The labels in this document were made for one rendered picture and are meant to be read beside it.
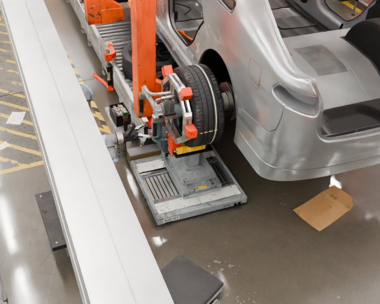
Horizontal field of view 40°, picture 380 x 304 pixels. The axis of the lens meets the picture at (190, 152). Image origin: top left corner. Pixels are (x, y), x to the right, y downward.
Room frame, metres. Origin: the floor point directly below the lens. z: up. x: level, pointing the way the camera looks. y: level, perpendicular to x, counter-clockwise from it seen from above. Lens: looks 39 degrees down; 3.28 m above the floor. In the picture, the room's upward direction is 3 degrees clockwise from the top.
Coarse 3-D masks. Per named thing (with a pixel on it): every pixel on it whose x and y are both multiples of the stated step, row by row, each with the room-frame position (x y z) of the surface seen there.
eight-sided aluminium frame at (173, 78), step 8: (168, 80) 3.62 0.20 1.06; (176, 80) 3.55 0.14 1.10; (168, 88) 3.73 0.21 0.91; (176, 88) 3.42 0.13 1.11; (184, 112) 3.28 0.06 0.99; (184, 120) 3.26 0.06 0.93; (168, 128) 3.57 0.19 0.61; (176, 128) 3.56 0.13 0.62; (184, 128) 3.26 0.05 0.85; (184, 136) 3.26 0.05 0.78
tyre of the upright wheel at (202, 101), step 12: (180, 72) 3.59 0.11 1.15; (192, 72) 3.55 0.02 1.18; (192, 84) 3.42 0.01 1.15; (204, 84) 3.44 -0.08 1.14; (216, 84) 3.47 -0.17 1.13; (192, 96) 3.35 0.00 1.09; (204, 96) 3.37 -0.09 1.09; (216, 96) 3.40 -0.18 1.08; (192, 108) 3.33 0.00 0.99; (204, 108) 3.31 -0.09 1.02; (216, 108) 3.34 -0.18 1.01; (204, 120) 3.27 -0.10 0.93; (204, 132) 3.26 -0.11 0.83; (216, 132) 3.31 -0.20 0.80; (192, 144) 3.30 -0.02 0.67; (204, 144) 3.35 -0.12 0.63
